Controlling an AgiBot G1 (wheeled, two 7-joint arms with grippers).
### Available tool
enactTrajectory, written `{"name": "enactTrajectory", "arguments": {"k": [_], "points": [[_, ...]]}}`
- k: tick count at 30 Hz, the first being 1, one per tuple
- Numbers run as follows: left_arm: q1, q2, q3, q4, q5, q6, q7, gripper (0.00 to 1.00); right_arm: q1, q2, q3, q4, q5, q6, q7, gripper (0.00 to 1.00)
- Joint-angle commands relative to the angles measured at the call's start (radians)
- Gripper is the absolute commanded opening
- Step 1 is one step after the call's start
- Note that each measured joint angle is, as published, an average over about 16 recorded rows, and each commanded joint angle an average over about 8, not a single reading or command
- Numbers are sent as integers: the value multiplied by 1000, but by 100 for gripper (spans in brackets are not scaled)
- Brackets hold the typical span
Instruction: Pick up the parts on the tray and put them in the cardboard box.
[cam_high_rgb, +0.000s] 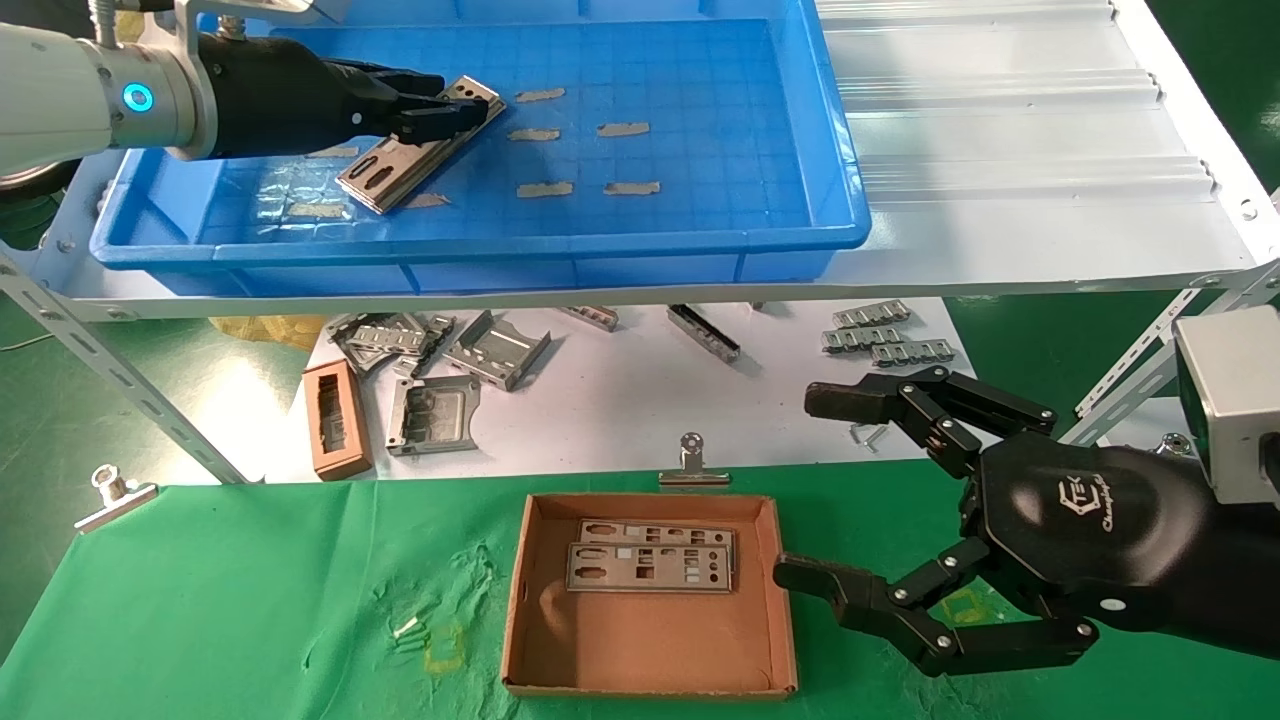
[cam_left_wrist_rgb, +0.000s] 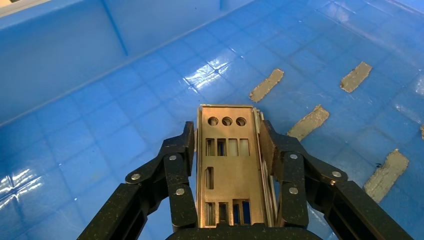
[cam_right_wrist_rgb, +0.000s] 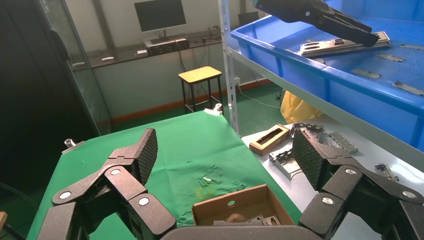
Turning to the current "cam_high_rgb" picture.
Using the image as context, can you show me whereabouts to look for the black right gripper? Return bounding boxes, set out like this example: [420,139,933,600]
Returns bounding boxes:
[772,365,1280,679]

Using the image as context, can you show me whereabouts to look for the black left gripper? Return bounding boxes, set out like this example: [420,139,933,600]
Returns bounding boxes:
[195,36,492,161]

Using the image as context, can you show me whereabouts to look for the shallow cardboard box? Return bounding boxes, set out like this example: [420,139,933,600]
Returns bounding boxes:
[500,492,799,699]

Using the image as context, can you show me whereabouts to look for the blue plastic tray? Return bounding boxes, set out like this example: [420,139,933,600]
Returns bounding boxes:
[90,0,872,298]

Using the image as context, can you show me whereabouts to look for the brown box with metal part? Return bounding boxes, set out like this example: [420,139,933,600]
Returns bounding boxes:
[302,360,376,483]

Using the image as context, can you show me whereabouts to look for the notched metal clip strip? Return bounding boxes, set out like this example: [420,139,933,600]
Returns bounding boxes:
[834,300,912,329]
[821,325,906,354]
[871,339,954,368]

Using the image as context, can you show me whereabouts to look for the perforated metal shelf brace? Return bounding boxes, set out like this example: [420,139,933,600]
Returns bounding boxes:
[0,250,251,487]
[1060,260,1280,447]

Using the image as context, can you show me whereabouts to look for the yellow plastic bag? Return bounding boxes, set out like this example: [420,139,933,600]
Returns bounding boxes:
[208,315,331,352]

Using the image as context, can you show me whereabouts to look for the black metal bar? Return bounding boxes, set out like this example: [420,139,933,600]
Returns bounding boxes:
[667,304,742,364]

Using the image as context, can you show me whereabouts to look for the white metal shelf board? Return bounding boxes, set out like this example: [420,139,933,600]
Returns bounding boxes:
[0,0,1280,323]

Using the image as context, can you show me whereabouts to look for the black round stool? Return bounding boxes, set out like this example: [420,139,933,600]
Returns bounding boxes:
[0,165,81,217]

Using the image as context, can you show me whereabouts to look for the slotted metal bracket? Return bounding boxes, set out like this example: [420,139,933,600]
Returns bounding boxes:
[330,313,431,375]
[395,314,457,379]

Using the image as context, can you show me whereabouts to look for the bent sheet metal bracket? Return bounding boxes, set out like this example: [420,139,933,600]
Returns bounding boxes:
[443,310,552,392]

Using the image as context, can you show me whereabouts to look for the square metal frame part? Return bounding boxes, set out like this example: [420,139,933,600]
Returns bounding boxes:
[386,375,482,458]

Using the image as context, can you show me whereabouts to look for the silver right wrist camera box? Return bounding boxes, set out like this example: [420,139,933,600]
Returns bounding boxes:
[1172,305,1280,507]

